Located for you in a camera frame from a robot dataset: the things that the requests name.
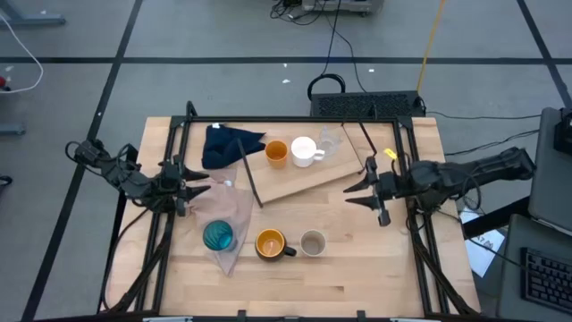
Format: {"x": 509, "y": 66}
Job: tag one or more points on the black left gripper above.
{"x": 172, "y": 183}

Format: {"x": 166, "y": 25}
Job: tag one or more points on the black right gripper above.
{"x": 385, "y": 185}

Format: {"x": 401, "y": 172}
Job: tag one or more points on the teal faceted tumbler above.
{"x": 218, "y": 234}

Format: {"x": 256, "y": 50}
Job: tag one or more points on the clear glass cup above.
{"x": 331, "y": 143}

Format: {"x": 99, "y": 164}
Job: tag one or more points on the beige cup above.
{"x": 313, "y": 243}

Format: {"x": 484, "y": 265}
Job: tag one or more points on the white mug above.
{"x": 304, "y": 149}

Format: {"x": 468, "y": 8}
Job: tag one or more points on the small orange cup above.
{"x": 276, "y": 152}

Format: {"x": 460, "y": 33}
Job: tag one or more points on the black mug orange inside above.
{"x": 270, "y": 245}

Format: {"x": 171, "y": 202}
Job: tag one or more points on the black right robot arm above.
{"x": 469, "y": 172}

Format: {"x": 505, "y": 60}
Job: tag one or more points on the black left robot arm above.
{"x": 129, "y": 179}

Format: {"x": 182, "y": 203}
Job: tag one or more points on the pink cloth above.
{"x": 223, "y": 205}

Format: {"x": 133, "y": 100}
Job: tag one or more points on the navy blue cloth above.
{"x": 223, "y": 145}

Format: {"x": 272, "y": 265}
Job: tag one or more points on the wooden tray board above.
{"x": 304, "y": 179}

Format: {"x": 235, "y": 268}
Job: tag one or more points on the black vented computer case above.
{"x": 357, "y": 104}

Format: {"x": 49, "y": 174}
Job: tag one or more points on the black desk bar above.
{"x": 496, "y": 219}

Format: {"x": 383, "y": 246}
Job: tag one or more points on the white paper sheet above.
{"x": 485, "y": 255}

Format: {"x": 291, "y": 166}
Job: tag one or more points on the grey desk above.
{"x": 514, "y": 268}

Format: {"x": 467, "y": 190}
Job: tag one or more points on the grey laptop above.
{"x": 549, "y": 188}

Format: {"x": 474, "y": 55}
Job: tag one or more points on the grey equipment cart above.
{"x": 339, "y": 5}

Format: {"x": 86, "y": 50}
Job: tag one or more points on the grey stand foot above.
{"x": 11, "y": 129}
{"x": 31, "y": 19}

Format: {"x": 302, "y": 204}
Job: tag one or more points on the black device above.
{"x": 564, "y": 134}

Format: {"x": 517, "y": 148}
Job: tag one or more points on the small red object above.
{"x": 3, "y": 83}

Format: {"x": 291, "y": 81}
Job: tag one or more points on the black metal table frame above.
{"x": 290, "y": 119}

